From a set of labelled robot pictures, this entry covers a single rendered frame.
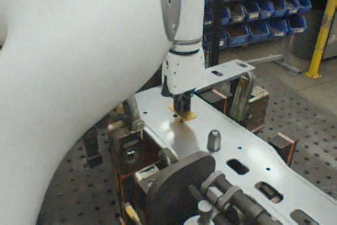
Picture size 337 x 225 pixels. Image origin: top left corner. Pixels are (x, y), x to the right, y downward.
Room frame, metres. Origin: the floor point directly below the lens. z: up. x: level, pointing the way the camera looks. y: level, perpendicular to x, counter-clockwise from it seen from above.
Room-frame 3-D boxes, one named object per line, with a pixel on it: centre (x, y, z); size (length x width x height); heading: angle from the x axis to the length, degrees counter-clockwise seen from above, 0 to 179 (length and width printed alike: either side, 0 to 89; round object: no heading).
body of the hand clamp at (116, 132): (0.55, 0.11, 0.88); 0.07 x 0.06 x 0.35; 125
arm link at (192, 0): (0.65, -0.02, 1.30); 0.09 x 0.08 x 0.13; 74
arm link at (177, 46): (0.65, -0.02, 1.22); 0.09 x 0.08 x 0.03; 125
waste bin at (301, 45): (3.44, -1.68, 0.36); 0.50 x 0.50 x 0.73
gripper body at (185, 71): (0.65, -0.02, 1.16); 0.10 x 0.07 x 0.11; 125
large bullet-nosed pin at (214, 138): (0.54, -0.10, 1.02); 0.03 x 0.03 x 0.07
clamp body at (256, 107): (0.72, -0.23, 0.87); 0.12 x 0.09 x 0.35; 125
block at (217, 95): (0.81, -0.14, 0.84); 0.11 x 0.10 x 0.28; 125
